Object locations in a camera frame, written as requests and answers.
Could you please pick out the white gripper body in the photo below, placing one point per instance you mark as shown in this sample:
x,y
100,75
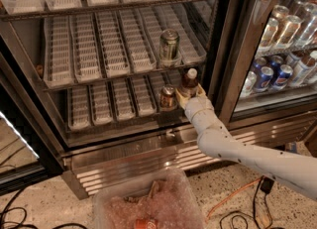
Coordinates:
x,y
195,106

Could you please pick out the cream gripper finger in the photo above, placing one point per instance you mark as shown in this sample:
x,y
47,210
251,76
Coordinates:
x,y
182,100
200,91

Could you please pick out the brown bottle white cap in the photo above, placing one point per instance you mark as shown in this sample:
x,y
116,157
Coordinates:
x,y
189,83

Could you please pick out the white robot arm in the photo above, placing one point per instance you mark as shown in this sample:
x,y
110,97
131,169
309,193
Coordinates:
x,y
295,171

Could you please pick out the glass fridge door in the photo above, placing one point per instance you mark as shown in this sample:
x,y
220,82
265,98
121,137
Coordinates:
x,y
230,106

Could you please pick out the steel fridge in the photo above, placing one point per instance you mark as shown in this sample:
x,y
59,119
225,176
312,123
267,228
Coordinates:
x,y
80,82

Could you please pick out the brown soda can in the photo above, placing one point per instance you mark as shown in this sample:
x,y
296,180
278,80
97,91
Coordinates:
x,y
167,98

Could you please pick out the silver diet can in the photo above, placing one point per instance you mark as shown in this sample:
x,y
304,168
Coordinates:
x,y
249,84

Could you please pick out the blue pepsi can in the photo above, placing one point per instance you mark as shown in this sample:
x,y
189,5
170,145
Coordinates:
x,y
265,74
283,73

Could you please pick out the black power adapter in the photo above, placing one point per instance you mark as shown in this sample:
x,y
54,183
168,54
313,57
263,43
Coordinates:
x,y
267,185

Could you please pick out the clear plastic bin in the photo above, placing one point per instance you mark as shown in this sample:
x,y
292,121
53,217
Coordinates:
x,y
165,197

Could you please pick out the blue pepsi can rear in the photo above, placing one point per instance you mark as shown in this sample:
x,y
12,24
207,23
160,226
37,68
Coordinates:
x,y
283,73

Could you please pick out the red cola can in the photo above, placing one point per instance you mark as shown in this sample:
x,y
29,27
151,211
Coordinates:
x,y
146,224

